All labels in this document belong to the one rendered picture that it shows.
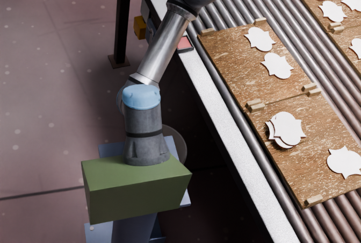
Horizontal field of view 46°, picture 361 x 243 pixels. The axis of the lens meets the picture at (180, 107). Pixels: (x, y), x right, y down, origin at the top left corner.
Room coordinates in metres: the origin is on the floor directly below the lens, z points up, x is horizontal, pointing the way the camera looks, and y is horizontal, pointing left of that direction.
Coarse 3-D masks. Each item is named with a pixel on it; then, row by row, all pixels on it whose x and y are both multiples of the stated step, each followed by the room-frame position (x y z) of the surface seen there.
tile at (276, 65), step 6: (270, 54) 1.34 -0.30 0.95; (276, 54) 1.35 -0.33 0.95; (264, 60) 1.30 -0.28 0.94; (270, 60) 1.31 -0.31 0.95; (276, 60) 1.31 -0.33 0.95; (282, 60) 1.32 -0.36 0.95; (264, 66) 1.27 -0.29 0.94; (270, 66) 1.27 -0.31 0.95; (276, 66) 1.28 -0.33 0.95; (282, 66) 1.29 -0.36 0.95; (288, 66) 1.30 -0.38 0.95; (270, 72) 1.24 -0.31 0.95; (276, 72) 1.25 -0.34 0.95; (282, 72) 1.26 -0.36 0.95; (288, 72) 1.27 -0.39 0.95; (282, 78) 1.23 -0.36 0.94
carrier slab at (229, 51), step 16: (224, 32) 1.41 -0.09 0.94; (240, 32) 1.43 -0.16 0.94; (272, 32) 1.49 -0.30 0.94; (208, 48) 1.29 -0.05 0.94; (224, 48) 1.31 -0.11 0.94; (240, 48) 1.34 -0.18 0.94; (272, 48) 1.39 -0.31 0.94; (224, 64) 1.22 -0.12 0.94; (240, 64) 1.25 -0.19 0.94; (256, 64) 1.27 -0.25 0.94; (288, 64) 1.32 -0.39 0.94; (224, 80) 1.14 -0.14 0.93; (240, 80) 1.16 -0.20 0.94; (256, 80) 1.19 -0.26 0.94; (272, 80) 1.21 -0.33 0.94; (288, 80) 1.23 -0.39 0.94; (304, 80) 1.26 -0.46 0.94; (240, 96) 1.08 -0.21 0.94; (256, 96) 1.10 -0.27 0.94; (272, 96) 1.13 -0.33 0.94; (288, 96) 1.15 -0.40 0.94
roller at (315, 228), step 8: (200, 24) 1.43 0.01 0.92; (200, 32) 1.39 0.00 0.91; (248, 120) 1.00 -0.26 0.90; (256, 136) 0.95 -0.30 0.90; (280, 176) 0.80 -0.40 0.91; (288, 192) 0.75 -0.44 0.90; (296, 208) 0.70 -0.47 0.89; (304, 216) 0.67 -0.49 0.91; (312, 216) 0.68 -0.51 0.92; (312, 224) 0.65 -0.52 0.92; (312, 232) 0.63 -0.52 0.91; (320, 232) 0.63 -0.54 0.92; (320, 240) 0.60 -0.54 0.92; (328, 240) 0.61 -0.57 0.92
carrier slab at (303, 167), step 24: (312, 96) 1.18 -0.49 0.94; (264, 120) 1.00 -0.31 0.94; (312, 120) 1.06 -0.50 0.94; (336, 120) 1.09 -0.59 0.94; (264, 144) 0.90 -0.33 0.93; (312, 144) 0.95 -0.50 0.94; (336, 144) 0.98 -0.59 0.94; (288, 168) 0.82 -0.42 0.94; (312, 168) 0.85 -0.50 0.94; (360, 168) 0.91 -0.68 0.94; (312, 192) 0.75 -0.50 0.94; (336, 192) 0.78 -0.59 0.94
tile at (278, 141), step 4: (268, 124) 0.96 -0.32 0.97; (268, 128) 0.95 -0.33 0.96; (272, 128) 0.95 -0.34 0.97; (272, 132) 0.93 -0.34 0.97; (272, 136) 0.92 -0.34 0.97; (276, 140) 0.90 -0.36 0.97; (280, 140) 0.91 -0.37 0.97; (300, 140) 0.94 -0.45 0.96; (280, 144) 0.89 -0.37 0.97; (284, 144) 0.90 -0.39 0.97; (284, 148) 0.88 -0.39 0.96; (288, 148) 0.89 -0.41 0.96
